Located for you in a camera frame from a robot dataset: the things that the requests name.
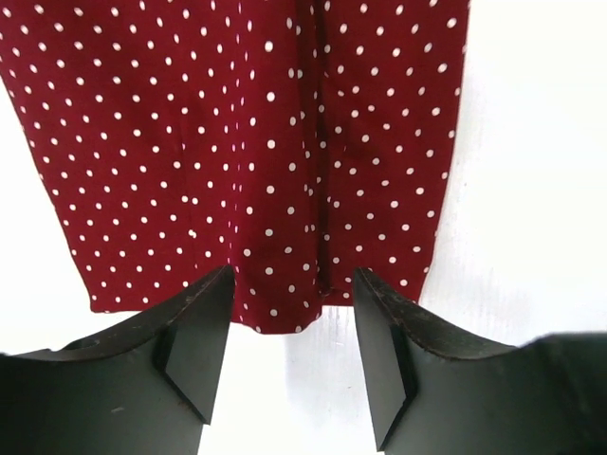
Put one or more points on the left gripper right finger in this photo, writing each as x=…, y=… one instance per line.
x=435, y=388

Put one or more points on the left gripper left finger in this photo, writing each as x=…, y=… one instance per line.
x=146, y=385

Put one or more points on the red polka dot skirt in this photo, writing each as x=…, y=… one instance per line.
x=294, y=141

